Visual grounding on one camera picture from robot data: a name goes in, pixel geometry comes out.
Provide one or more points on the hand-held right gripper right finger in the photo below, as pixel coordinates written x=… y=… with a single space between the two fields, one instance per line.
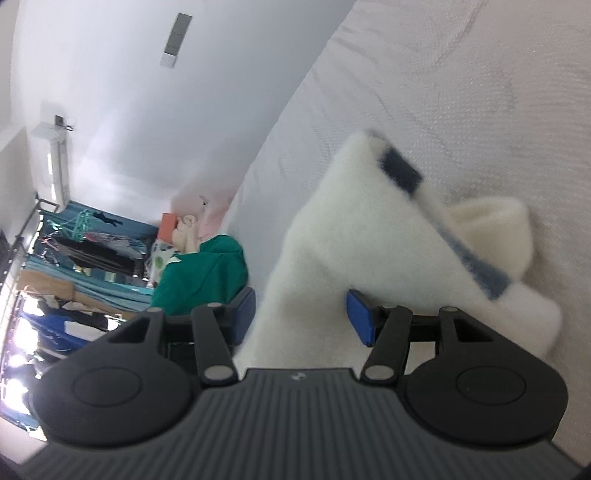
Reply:
x=361 y=318

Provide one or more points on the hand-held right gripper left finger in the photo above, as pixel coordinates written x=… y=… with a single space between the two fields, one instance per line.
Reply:
x=242 y=316

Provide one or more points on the cream sweater with blue stripes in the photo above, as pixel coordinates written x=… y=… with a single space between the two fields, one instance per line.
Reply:
x=351 y=230

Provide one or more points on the rack of hanging clothes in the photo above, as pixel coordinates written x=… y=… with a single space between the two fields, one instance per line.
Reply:
x=69 y=286

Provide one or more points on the green garment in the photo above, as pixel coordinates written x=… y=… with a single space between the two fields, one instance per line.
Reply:
x=203 y=277

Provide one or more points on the white cloth with green dots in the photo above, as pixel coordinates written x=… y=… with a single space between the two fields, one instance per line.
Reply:
x=161 y=259

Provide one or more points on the orange box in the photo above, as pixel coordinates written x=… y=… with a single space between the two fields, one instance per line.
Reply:
x=167 y=225

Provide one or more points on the white air conditioner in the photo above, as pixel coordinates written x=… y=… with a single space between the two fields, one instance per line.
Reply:
x=54 y=161

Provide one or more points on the grey wall plate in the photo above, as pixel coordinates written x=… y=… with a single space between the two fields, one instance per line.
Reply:
x=174 y=41

